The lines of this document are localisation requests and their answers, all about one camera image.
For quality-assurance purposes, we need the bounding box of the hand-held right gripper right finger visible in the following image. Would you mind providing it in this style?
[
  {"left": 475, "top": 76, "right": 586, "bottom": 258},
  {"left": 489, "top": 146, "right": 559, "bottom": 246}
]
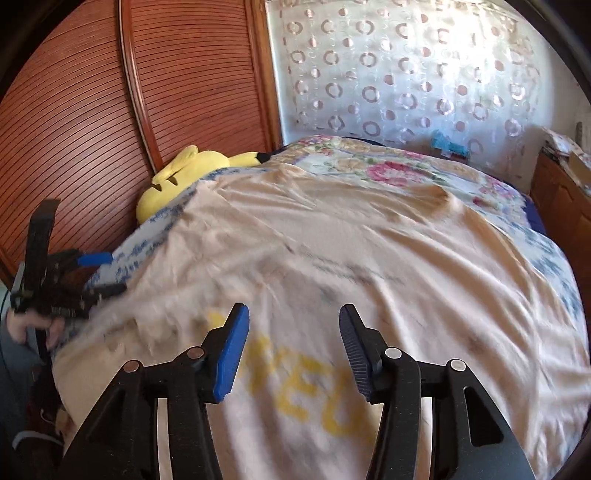
[{"left": 338, "top": 304, "right": 532, "bottom": 480}]

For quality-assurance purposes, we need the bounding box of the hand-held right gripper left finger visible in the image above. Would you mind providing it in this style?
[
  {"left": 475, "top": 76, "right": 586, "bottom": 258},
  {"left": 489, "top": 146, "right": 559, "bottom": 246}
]
[{"left": 60, "top": 303, "right": 250, "bottom": 480}]

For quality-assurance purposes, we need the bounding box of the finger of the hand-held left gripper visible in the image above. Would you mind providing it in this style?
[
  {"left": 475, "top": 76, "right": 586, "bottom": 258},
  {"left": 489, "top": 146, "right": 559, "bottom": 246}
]
[
  {"left": 50, "top": 251, "right": 114, "bottom": 274},
  {"left": 54, "top": 285, "right": 129, "bottom": 320}
]

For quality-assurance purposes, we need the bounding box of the beige t-shirt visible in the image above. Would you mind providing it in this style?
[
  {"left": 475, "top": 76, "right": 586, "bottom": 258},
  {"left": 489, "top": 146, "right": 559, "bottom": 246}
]
[{"left": 51, "top": 164, "right": 578, "bottom": 480}]

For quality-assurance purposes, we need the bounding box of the person's left forearm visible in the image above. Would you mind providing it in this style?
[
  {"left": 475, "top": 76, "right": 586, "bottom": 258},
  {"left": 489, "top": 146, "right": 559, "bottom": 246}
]
[{"left": 0, "top": 339, "right": 51, "bottom": 446}]

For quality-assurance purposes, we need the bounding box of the person's left hand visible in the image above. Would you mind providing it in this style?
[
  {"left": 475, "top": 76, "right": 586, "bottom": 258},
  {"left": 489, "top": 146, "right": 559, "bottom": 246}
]
[{"left": 6, "top": 308, "right": 65, "bottom": 348}]

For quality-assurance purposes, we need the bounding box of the blue floral bedspread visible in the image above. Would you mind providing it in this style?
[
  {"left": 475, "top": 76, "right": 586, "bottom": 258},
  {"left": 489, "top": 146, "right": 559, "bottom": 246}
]
[{"left": 51, "top": 166, "right": 585, "bottom": 361}]

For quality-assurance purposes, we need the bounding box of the wooden slatted wardrobe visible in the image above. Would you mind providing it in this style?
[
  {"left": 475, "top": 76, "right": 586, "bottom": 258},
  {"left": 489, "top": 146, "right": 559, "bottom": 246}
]
[{"left": 0, "top": 0, "right": 283, "bottom": 289}]

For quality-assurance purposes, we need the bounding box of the yellow plush toy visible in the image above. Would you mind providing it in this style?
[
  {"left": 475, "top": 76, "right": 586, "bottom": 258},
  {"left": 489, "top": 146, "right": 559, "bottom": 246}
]
[{"left": 136, "top": 145, "right": 269, "bottom": 227}]

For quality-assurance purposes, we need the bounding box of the colourful floral quilt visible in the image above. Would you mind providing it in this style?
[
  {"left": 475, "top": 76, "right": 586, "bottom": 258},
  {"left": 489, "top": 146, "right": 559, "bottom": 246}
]
[{"left": 268, "top": 135, "right": 532, "bottom": 222}]

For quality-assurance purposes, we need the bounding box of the teal toy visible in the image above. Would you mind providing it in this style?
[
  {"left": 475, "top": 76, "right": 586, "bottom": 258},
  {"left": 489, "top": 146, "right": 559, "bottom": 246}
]
[{"left": 431, "top": 130, "right": 470, "bottom": 161}]

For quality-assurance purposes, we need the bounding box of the dark blue bed sheet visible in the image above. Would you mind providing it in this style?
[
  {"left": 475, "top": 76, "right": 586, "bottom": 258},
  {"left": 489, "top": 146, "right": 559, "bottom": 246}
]
[{"left": 523, "top": 193, "right": 549, "bottom": 233}]

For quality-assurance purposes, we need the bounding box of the wooden cabinet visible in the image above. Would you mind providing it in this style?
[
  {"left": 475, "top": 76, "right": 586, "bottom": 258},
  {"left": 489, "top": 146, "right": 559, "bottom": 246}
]
[{"left": 529, "top": 151, "right": 591, "bottom": 243}]

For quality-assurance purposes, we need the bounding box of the white circle-patterned curtain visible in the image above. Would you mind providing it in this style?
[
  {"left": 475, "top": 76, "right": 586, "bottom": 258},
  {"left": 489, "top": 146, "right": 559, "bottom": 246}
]
[{"left": 265, "top": 0, "right": 557, "bottom": 154}]

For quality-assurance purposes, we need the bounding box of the cardboard box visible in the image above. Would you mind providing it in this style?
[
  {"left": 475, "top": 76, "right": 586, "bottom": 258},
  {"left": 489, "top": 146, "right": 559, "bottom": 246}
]
[{"left": 567, "top": 151, "right": 591, "bottom": 186}]

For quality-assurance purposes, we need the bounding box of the patterned box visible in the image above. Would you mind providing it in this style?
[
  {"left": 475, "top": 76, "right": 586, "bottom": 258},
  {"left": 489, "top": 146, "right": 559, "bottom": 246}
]
[{"left": 542, "top": 128, "right": 579, "bottom": 158}]

